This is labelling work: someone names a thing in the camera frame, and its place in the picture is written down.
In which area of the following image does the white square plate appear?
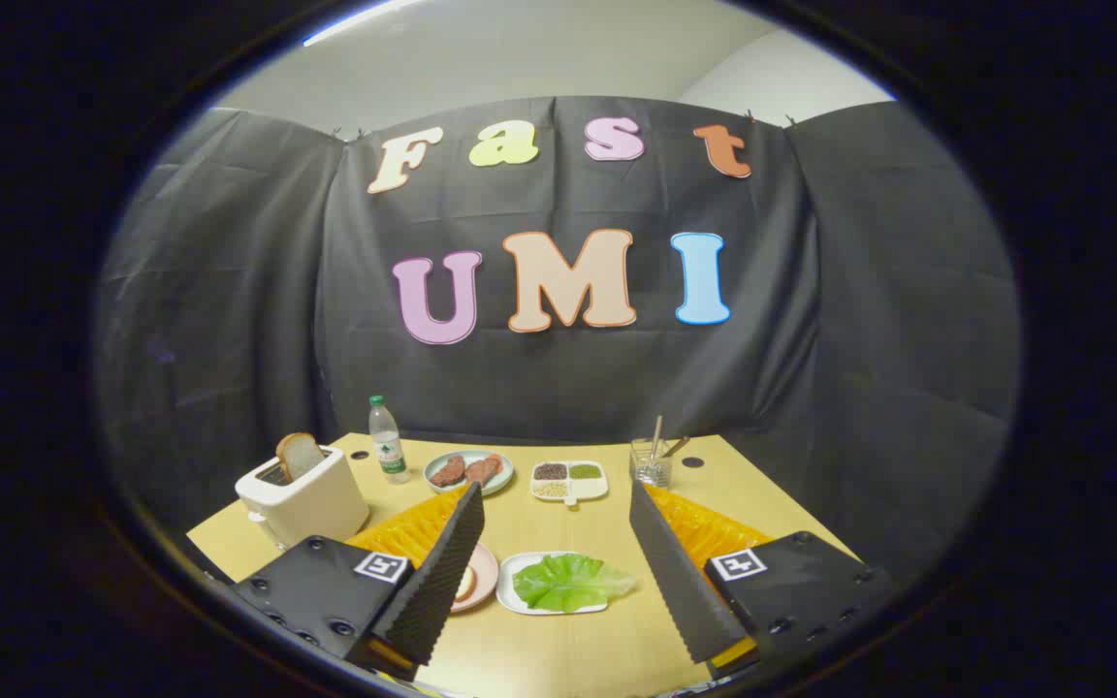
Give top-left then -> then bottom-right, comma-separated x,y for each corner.
497,551 -> 610,617

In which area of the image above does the pink round plate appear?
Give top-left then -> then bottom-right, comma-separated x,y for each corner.
450,541 -> 499,614

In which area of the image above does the black backdrop cloth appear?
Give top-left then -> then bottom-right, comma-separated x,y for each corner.
93,95 -> 1022,583

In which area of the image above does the green lettuce leaf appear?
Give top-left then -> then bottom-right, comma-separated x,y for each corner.
512,553 -> 637,613

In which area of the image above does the cream toaster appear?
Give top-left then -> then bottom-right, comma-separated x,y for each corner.
235,445 -> 370,551

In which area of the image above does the white bread slice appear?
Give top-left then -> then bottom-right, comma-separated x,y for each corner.
275,432 -> 327,483

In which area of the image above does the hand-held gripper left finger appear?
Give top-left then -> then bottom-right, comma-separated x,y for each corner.
232,482 -> 487,682

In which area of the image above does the clear plastic water bottle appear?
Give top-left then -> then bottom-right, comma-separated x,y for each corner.
368,395 -> 412,486

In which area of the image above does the clear utensil holder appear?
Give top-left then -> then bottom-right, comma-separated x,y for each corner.
629,437 -> 674,489

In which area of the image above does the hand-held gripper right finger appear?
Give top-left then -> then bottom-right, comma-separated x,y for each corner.
628,480 -> 899,682

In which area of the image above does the white divided dish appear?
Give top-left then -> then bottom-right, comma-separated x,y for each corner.
530,460 -> 609,508

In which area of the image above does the pale green round plate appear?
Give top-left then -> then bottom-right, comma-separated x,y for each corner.
423,450 -> 515,497

